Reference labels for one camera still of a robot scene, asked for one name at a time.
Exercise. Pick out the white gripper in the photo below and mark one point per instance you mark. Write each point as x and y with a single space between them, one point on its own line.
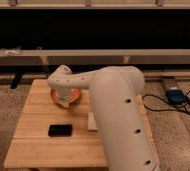
64 101

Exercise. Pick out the orange ceramic bowl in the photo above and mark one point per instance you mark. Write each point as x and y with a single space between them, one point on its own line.
75 95

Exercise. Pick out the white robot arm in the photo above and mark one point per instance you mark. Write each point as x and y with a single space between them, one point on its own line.
112 92

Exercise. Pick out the black rectangular box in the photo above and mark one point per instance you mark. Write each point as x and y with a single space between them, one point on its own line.
60 130

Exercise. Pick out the white rectangular block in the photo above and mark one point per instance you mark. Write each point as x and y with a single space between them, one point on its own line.
92 121

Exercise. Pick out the wooden table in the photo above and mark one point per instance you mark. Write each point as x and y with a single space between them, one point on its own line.
32 147

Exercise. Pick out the blue power adapter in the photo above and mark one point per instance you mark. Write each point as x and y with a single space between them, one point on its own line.
175 96

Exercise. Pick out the long wooden rail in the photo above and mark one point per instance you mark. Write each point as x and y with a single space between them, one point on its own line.
94 57

